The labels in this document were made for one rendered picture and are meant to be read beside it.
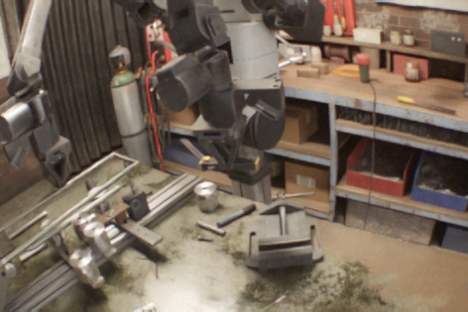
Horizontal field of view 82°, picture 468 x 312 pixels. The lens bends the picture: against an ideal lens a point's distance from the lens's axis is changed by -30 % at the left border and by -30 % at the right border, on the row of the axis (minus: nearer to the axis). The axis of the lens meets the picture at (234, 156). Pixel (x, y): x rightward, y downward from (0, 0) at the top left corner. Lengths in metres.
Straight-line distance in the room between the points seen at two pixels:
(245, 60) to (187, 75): 0.46
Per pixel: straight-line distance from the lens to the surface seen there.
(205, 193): 0.82
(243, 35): 0.93
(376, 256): 0.69
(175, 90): 0.50
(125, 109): 2.54
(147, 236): 0.73
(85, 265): 0.65
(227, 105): 0.55
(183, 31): 0.54
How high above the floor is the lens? 1.36
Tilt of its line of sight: 27 degrees down
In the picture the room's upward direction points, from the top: 8 degrees counter-clockwise
